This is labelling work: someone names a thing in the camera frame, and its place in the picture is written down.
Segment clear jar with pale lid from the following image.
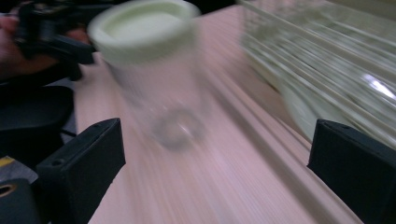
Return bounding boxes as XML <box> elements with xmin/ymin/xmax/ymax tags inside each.
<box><xmin>87</xmin><ymin>0</ymin><xmax>209</xmax><ymax>152</ymax></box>

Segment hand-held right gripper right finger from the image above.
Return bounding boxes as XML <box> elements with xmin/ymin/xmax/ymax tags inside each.
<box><xmin>306</xmin><ymin>119</ymin><xmax>396</xmax><ymax>224</ymax></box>

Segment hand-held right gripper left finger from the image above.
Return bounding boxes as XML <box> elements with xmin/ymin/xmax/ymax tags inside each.
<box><xmin>35</xmin><ymin>118</ymin><xmax>127</xmax><ymax>224</ymax></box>

